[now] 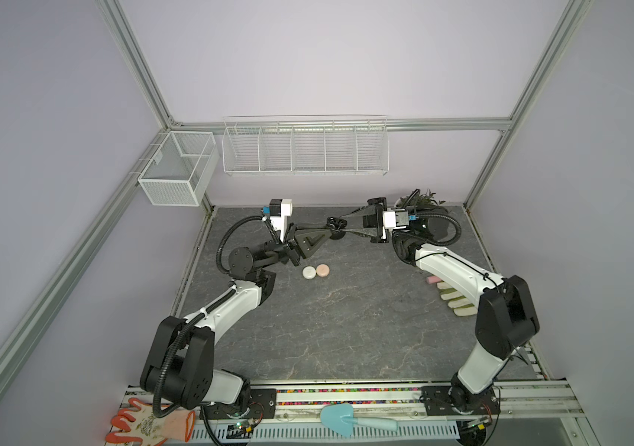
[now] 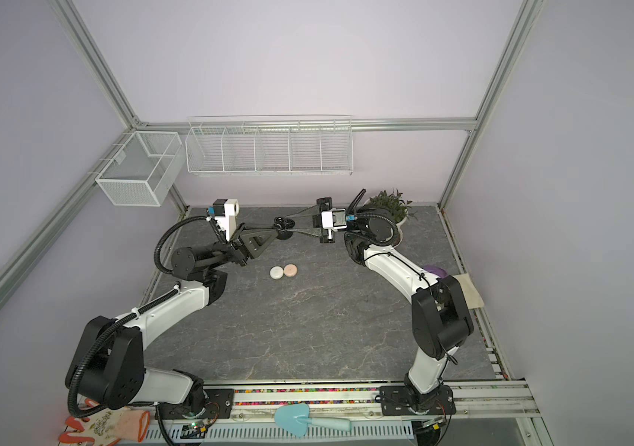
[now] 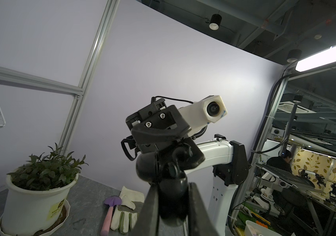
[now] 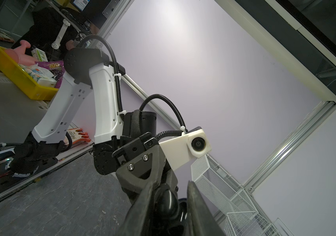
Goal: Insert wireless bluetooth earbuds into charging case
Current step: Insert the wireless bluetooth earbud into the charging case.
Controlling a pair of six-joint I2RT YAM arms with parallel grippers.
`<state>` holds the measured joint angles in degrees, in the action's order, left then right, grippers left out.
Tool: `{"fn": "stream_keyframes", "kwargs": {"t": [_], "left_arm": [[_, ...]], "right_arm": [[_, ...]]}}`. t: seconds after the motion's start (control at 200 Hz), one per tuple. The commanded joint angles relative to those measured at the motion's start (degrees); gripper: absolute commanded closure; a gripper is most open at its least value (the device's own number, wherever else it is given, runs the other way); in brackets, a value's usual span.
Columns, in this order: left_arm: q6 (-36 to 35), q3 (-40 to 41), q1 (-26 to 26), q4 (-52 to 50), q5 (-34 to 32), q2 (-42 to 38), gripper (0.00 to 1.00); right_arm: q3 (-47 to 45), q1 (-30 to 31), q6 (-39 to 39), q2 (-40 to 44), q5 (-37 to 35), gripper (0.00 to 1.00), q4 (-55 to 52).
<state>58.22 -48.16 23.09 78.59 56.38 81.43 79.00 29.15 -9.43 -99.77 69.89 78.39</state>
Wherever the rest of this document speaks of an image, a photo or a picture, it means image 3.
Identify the black earbud charging case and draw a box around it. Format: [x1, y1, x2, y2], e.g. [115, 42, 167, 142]
[136, 149, 188, 227]

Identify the beige grey work glove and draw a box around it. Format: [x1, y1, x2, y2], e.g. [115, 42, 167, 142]
[110, 186, 145, 234]

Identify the person in black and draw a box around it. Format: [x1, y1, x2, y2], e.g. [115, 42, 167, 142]
[266, 150, 292, 173]

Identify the purple pink garden scoop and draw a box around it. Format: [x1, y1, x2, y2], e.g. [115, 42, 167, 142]
[100, 196, 122, 236]

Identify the potted green plant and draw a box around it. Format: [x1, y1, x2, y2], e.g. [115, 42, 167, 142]
[0, 146, 86, 236]

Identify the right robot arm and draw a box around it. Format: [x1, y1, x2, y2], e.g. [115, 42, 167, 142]
[121, 95, 249, 236]

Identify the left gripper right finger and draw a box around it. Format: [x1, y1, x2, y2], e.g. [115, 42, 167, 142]
[188, 183, 218, 236]

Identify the ceiling spot lamp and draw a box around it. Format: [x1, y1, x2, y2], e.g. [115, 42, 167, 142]
[209, 14, 222, 30]

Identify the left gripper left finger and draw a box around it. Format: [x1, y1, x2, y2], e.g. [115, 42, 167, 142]
[130, 184, 160, 236]

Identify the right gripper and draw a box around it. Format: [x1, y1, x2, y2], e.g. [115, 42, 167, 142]
[125, 98, 205, 171]

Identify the ceiling light panel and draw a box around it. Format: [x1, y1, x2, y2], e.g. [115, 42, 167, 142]
[295, 46, 336, 72]

